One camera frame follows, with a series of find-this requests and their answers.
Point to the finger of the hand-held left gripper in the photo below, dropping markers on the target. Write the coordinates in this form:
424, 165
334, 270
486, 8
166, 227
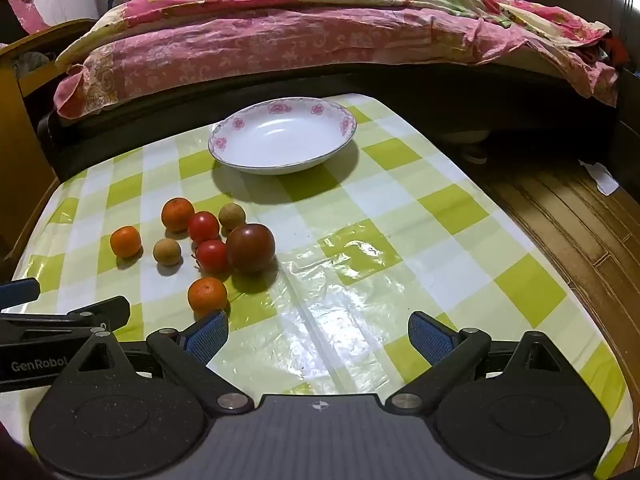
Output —
20, 290
100, 310

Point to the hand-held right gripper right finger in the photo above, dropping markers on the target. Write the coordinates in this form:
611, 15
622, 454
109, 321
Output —
430, 337

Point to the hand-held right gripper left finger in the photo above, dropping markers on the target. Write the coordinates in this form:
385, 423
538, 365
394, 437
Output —
207, 336

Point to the small orange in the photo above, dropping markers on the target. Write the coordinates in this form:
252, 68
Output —
177, 214
207, 294
125, 241

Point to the red cherry tomato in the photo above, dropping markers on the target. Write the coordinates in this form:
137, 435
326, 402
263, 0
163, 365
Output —
211, 255
203, 226

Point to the large dark red tomato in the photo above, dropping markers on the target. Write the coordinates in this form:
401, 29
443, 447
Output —
250, 247

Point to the brown longan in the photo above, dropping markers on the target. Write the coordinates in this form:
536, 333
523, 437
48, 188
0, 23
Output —
232, 216
166, 251

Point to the white floral plate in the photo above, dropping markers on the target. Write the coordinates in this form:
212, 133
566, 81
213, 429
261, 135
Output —
280, 135

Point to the green checked tablecloth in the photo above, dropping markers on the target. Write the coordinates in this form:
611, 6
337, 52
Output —
360, 260

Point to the wooden cabinet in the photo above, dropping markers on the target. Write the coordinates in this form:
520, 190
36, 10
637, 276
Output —
15, 160

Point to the white round object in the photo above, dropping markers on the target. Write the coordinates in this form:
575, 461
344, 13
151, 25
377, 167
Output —
470, 142

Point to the white paper scrap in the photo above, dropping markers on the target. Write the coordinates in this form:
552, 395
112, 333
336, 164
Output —
600, 177

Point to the pink floral blanket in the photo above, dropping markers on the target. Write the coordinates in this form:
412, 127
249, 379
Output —
300, 45

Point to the dark bed frame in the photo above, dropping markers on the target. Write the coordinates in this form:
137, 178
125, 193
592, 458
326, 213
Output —
150, 120

